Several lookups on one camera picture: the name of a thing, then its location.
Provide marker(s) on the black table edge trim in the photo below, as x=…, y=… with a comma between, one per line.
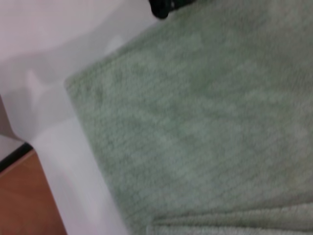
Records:
x=14, y=155

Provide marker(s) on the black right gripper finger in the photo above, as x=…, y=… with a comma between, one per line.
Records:
x=161, y=8

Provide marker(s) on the light green ribbed towel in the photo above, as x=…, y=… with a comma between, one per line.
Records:
x=195, y=122

